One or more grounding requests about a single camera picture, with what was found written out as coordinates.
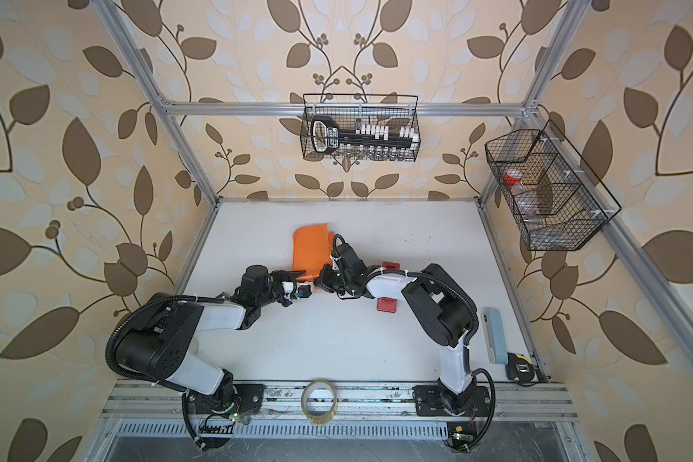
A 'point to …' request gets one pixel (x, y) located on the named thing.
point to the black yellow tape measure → (519, 369)
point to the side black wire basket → (538, 178)
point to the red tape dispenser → (388, 305)
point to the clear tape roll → (316, 419)
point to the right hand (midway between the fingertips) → (311, 283)
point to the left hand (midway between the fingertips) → (302, 270)
